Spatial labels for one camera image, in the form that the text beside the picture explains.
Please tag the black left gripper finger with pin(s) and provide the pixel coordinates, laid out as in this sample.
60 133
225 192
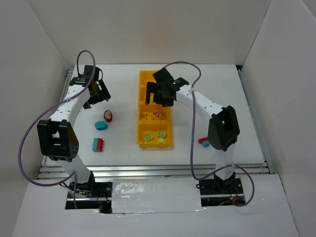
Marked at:
103 93
87 105

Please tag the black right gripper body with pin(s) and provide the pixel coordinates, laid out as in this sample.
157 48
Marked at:
156 89

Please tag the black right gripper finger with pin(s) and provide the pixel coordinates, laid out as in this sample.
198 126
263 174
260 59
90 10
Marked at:
167 102
151 88

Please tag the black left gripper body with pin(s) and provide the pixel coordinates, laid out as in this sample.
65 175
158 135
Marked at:
99 91

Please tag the yellow round orange-print lego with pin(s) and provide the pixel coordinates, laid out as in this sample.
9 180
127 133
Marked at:
157 115

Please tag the red flower lego brick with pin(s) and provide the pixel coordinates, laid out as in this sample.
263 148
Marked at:
108 116

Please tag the teal rounded lego brick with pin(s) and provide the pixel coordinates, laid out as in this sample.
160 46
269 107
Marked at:
101 125

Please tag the lime green lego brick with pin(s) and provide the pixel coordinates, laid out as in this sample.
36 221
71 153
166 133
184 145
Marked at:
161 133

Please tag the pale green lego brick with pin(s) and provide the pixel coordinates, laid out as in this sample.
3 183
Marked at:
161 139

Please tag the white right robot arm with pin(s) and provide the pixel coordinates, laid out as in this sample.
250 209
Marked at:
223 127

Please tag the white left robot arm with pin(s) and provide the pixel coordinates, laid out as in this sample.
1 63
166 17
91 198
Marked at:
57 138

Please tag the yellow divided plastic bin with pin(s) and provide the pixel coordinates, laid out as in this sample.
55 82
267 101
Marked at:
154 124

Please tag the teal rectangular lego brick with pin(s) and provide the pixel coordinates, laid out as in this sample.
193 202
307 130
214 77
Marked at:
94 146

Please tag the red studded lego brick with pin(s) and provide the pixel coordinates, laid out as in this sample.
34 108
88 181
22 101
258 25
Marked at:
100 145

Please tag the lime green lego in bin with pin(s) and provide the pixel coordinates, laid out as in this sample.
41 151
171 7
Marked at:
148 137

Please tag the red curved lego brick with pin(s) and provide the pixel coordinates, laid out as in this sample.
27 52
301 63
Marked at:
201 140

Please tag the teal small lego brick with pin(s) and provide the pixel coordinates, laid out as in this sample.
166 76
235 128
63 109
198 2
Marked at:
205 144

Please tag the white foil covered panel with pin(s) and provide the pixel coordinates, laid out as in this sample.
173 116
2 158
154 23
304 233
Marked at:
155 195

